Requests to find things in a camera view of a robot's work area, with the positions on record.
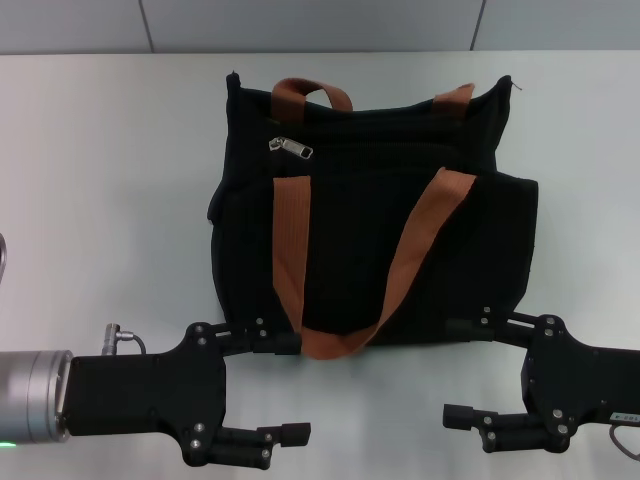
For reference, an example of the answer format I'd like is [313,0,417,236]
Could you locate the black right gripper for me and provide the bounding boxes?
[442,305,640,454]

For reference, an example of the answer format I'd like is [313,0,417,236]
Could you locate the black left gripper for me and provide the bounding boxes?
[64,316,313,473]

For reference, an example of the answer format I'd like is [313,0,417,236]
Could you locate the black bag with brown handles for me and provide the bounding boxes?
[207,72,540,362]

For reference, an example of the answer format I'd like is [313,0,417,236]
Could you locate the silver zipper pull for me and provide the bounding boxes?
[268,137,317,162]

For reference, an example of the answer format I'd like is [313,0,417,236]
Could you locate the right gripper cable with connector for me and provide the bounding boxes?
[609,424,640,459]

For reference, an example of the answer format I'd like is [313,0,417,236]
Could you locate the gripper cable with connector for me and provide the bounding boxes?
[102,323,147,357]
[609,424,640,459]

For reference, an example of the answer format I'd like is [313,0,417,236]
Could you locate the left gripper cable with connector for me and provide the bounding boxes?
[102,323,147,357]

